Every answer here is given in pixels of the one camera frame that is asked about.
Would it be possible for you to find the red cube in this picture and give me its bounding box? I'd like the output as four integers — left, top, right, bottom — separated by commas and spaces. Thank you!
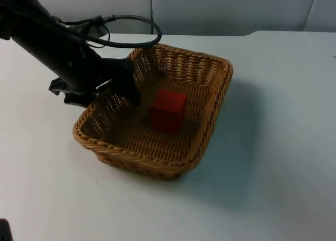
150, 89, 188, 133

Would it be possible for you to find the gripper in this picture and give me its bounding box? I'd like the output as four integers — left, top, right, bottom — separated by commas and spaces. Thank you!
78, 44, 143, 107

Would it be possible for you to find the pale brown wicker basket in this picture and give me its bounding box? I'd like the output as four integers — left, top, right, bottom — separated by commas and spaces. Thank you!
72, 43, 234, 182

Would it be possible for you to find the black cable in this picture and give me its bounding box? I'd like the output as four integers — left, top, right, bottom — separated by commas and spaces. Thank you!
51, 14, 162, 49

